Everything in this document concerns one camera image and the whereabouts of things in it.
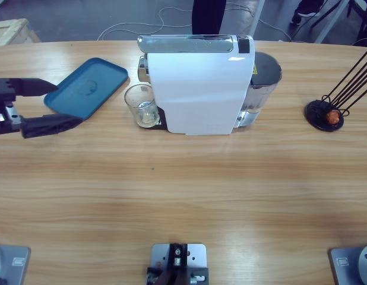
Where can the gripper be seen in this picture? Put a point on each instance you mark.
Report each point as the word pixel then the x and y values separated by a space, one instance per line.
pixel 2 89

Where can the clear drinking glass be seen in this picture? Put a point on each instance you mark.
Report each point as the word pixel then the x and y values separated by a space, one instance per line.
pixel 142 107

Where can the silver coffee machine lever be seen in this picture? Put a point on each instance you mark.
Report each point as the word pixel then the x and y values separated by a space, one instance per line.
pixel 183 44

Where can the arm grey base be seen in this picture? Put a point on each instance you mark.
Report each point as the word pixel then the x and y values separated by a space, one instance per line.
pixel 344 261
pixel 17 261

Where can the white capsule coffee machine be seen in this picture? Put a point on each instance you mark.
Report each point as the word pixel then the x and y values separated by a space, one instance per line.
pixel 198 95

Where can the orange coffee capsule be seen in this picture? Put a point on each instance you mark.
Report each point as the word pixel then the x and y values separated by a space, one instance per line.
pixel 332 116

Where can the blue rectangular serving tray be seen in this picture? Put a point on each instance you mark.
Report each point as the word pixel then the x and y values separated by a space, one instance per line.
pixel 85 89

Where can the wooden crate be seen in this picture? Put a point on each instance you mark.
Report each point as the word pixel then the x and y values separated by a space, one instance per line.
pixel 11 29

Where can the person in black trousers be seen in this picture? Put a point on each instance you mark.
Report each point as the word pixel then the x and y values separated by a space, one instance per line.
pixel 207 15

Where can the water tank with black lid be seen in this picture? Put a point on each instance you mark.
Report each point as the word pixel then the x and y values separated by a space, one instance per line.
pixel 265 71

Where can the person with dark sneakers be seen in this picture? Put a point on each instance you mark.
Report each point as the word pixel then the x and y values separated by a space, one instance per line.
pixel 305 12

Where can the centre metal mount plate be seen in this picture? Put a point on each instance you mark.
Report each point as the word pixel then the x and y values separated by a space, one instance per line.
pixel 159 255

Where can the white metal post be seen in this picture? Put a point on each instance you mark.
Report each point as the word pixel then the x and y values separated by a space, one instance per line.
pixel 256 15

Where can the white metal frame leg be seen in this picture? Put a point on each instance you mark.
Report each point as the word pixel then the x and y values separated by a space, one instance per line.
pixel 332 20

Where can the black chair frame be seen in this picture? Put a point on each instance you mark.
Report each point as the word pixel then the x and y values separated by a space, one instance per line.
pixel 361 17

